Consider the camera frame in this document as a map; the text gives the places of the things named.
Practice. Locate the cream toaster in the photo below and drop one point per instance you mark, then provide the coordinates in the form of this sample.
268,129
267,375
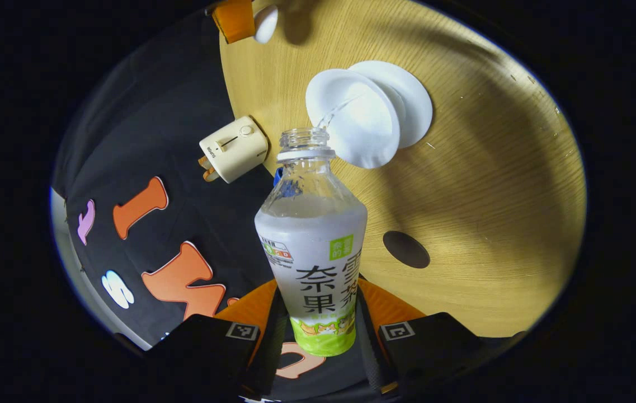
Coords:
234,148

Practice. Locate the white teacup lid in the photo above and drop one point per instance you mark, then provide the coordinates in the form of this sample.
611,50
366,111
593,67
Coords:
265,23

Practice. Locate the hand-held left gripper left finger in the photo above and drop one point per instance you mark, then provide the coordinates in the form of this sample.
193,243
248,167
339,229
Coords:
270,347

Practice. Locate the clear water bottle green label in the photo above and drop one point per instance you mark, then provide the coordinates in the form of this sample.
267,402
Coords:
312,252

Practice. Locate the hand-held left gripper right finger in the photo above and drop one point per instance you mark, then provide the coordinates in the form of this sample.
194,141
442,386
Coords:
368,347

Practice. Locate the white teacup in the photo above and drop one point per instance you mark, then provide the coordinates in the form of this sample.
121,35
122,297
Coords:
362,129

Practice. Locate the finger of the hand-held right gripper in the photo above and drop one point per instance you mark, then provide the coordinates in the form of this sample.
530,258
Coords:
234,19

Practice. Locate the toast slice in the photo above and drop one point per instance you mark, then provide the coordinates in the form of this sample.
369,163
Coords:
205,162
210,174

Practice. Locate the white saucer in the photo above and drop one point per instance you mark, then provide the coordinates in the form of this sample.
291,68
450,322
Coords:
414,101

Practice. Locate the blue folded towel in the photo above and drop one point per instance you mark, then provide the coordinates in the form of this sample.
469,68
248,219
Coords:
277,176

